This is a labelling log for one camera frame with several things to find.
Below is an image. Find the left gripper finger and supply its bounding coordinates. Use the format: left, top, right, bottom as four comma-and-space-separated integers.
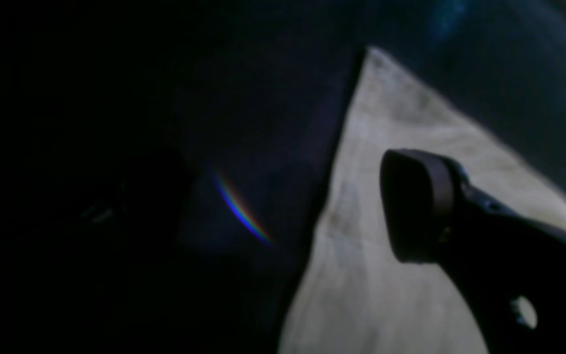
379, 149, 566, 354

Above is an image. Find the green T-shirt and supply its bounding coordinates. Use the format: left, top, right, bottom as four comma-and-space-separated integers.
279, 48, 566, 354

